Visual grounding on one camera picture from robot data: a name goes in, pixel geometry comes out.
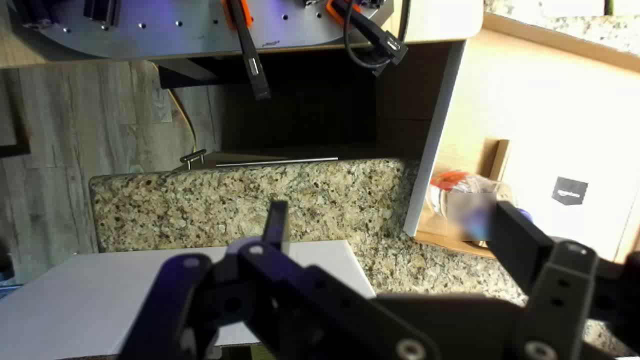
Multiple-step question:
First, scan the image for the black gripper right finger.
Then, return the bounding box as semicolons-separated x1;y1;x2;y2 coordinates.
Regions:
487;197;640;360

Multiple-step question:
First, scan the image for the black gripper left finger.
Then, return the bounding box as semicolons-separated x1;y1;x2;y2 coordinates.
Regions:
118;197;443;360

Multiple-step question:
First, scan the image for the flat white board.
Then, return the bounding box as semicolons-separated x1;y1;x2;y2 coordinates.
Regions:
0;238;378;360

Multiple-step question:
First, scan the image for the thin metal rod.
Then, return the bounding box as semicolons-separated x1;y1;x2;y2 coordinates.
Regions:
179;147;342;170

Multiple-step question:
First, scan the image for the black cable orange plug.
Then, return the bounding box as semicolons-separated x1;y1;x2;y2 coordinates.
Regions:
324;0;411;78
224;0;275;104

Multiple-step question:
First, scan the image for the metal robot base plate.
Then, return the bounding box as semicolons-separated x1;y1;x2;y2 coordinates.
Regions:
13;0;403;61

